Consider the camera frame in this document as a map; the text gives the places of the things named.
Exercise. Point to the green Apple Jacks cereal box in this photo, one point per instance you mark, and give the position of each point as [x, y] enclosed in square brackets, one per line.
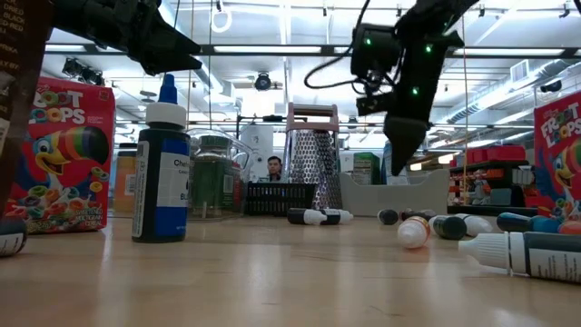
[367, 170]

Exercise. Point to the black storage shelf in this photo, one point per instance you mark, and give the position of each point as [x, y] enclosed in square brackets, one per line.
[499, 181]

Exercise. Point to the grey plastic bin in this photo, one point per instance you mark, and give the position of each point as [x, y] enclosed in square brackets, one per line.
[408, 200]

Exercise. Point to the orange spice jar black lid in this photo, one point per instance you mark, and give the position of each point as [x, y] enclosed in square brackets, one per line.
[125, 181]

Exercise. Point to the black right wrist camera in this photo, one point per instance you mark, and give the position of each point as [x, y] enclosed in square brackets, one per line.
[374, 50]

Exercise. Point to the black rig camera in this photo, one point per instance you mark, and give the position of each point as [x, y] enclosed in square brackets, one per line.
[262, 82]

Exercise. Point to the red Froot Loops cereal box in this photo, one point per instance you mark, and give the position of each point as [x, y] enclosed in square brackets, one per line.
[68, 181]
[563, 159]

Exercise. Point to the blue Rice Krispies cereal box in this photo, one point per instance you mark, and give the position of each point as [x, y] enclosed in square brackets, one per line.
[387, 168]

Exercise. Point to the brown seasoning packet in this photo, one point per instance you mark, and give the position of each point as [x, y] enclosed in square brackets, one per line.
[22, 91]

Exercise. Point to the long blue dropper bottle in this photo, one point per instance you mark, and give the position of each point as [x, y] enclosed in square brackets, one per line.
[522, 222]

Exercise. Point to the clear plastic container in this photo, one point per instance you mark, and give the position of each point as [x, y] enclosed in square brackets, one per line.
[240, 150]

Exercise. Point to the large blue food colouring bottle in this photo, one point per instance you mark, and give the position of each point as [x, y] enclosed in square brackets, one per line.
[161, 204]

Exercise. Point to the small black dropper bottle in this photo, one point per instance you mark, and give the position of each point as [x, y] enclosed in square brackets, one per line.
[295, 217]
[544, 259]
[388, 217]
[11, 240]

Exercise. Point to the black aluminium table frame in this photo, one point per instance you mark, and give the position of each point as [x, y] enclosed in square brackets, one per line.
[490, 211]

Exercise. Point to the small yellow dropper bottle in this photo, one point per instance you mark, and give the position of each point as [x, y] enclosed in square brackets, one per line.
[413, 234]

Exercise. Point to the black plastic basket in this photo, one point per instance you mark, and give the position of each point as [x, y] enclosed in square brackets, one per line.
[277, 200]

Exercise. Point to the small dark green dropper bottle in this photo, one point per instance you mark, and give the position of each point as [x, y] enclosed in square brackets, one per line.
[451, 228]

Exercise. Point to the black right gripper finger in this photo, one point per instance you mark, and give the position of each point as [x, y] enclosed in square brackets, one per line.
[404, 141]

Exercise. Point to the pink metal box grater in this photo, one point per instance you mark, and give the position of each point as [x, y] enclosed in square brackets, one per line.
[313, 154]

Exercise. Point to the red lid spice tin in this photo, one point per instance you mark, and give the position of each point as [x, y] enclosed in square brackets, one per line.
[237, 195]

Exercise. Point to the small grey dropper bottle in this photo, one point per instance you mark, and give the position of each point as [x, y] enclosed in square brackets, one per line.
[479, 224]

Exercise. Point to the red storage bin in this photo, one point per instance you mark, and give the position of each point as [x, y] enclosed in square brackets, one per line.
[495, 153]

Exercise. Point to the green lid spice jar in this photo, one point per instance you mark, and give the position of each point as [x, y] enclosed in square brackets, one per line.
[213, 181]

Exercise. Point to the black overhead rig frame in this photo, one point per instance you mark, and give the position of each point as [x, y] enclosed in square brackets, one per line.
[207, 49]

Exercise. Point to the long brown dropper bottle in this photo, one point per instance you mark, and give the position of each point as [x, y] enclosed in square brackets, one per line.
[422, 213]

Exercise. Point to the black wall camera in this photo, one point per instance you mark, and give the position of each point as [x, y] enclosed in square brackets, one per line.
[551, 86]

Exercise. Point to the person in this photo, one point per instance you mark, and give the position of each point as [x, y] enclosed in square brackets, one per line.
[274, 167]

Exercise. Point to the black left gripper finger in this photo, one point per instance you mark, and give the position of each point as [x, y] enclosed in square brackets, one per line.
[168, 54]

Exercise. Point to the small purple dropper bottle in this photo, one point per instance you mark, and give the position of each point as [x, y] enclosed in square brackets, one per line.
[331, 217]

